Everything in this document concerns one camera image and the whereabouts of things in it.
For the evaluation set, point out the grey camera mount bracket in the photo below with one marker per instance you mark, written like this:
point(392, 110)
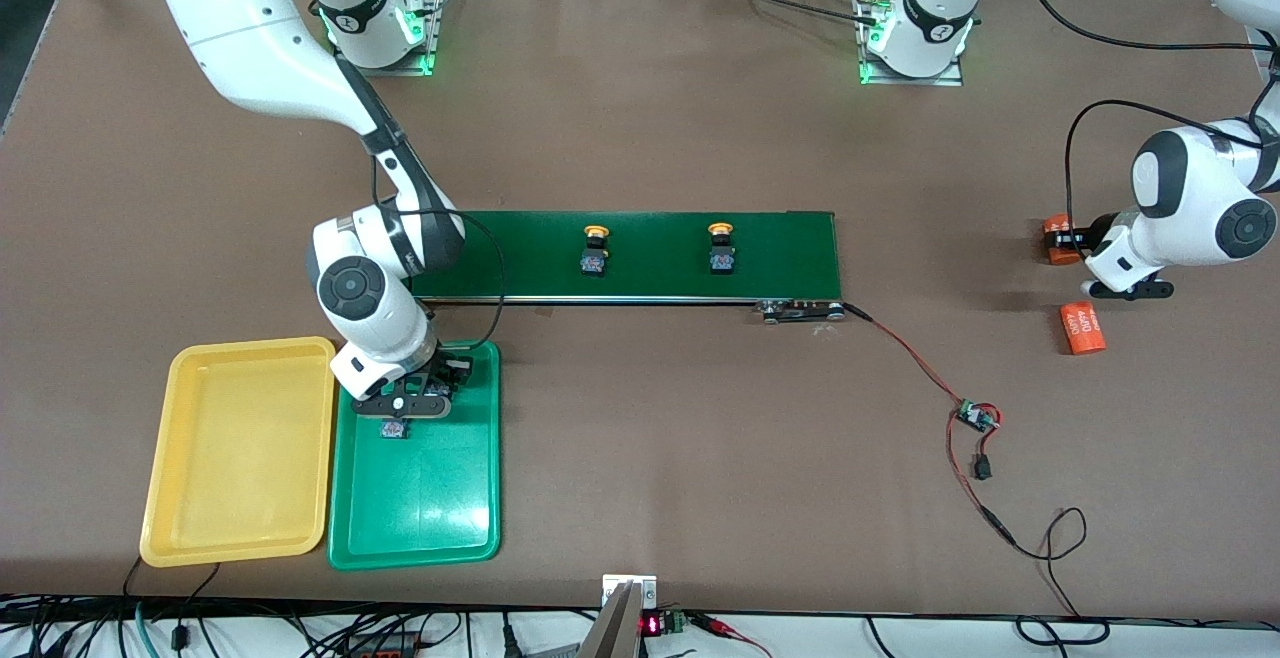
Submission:
point(615, 628)

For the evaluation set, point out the red digit display module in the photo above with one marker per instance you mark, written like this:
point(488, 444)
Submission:
point(652, 625)

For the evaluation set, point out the small green circuit board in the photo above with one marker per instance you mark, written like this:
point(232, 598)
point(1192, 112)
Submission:
point(972, 415)

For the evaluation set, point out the green conveyor belt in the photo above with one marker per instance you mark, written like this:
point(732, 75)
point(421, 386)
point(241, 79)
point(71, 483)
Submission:
point(790, 258)

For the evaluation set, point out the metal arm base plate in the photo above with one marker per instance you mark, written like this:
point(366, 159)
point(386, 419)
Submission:
point(436, 38)
point(950, 80)

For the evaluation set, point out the yellow plastic tray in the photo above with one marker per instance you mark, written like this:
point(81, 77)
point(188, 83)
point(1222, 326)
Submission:
point(240, 498)

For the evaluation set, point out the yellow push button switch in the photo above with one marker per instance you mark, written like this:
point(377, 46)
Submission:
point(721, 259)
point(595, 262)

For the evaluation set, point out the black red power strip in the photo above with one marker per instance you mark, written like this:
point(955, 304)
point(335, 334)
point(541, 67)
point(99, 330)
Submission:
point(380, 650)

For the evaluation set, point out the red clip lead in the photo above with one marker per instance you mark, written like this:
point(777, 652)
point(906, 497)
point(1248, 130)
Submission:
point(720, 627)

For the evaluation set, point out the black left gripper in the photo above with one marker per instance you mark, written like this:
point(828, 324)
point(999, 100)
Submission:
point(1096, 232)

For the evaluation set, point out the green plastic tray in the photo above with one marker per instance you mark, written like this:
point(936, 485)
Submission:
point(430, 508)

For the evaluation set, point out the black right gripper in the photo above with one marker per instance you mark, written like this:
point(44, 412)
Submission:
point(448, 367)

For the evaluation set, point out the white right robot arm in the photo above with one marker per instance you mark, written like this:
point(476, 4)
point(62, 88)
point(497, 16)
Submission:
point(260, 38)

